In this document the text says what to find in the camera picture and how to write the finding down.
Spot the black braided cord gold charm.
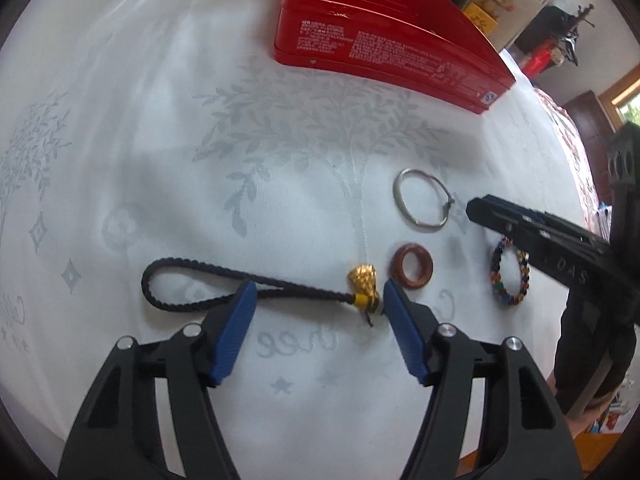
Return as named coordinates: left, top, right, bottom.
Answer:
left=141, top=257, right=384, bottom=323

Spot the wooden window frame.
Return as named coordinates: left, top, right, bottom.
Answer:
left=598, top=64, right=640, bottom=129

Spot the brown wooden ring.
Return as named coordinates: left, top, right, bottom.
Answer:
left=390, top=242, right=435, bottom=291

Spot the white embroidered bedspread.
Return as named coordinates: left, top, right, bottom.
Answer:
left=1, top=0, right=584, bottom=469

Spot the red tin box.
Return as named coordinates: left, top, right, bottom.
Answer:
left=274, top=0, right=515, bottom=114

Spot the coat rack with clothes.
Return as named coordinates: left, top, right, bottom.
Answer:
left=514, top=3, right=594, bottom=79

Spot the thin silver bangle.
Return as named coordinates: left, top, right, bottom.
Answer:
left=392, top=168, right=456, bottom=232

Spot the dark wooden headboard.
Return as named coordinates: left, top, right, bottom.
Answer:
left=563, top=90, right=615, bottom=205

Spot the multicolour bead bracelet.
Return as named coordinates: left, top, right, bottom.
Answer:
left=489, top=236, right=532, bottom=307

